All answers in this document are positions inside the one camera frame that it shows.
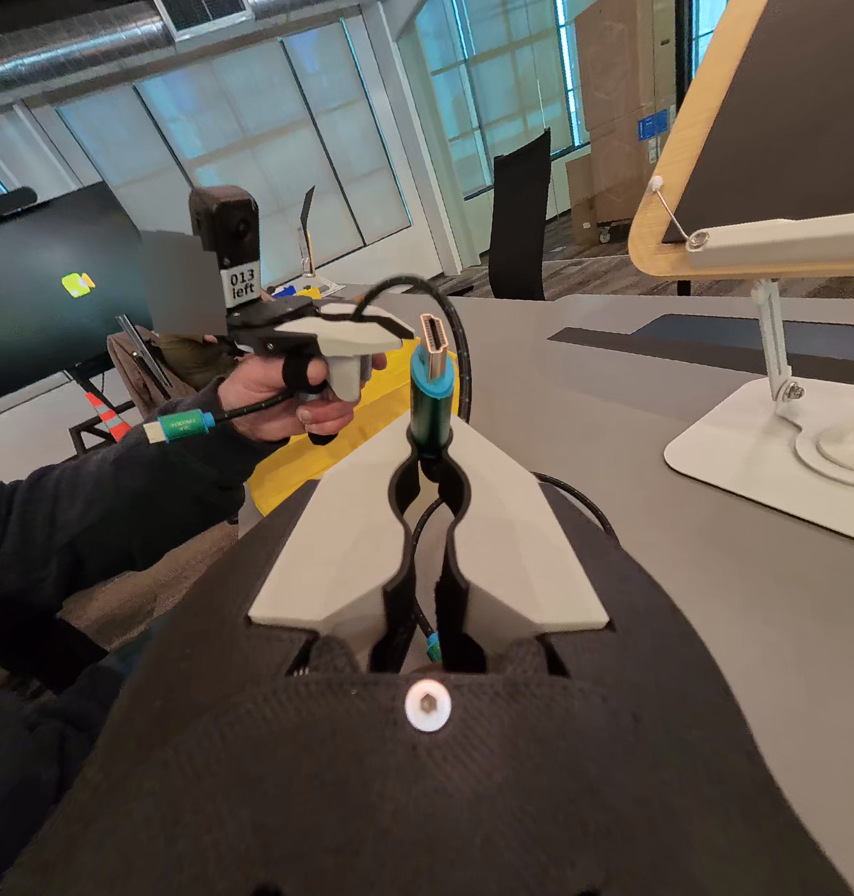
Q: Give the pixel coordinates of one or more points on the yellow plastic bin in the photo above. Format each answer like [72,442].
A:
[315,469]

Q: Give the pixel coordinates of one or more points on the round metal ventilation duct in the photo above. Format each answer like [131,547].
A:
[105,49]

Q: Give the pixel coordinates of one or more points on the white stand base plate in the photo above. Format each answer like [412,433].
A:
[735,455]

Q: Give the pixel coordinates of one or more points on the grey panel with wooden rim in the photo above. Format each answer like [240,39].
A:
[805,112]

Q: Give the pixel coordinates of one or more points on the person's left forearm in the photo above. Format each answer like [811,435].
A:
[105,518]

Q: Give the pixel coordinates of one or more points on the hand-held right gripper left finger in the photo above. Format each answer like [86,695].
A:
[329,546]

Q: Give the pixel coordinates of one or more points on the cardboard box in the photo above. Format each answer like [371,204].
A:
[623,112]

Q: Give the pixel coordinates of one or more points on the black chair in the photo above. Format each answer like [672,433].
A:
[522,210]

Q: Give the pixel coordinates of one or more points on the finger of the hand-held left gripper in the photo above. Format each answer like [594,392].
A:
[357,333]

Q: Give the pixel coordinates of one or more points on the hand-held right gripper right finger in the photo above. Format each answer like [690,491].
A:
[532,546]

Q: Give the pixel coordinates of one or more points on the person's left hand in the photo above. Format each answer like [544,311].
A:
[259,406]

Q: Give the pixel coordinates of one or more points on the orange cone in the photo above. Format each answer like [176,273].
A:
[108,416]

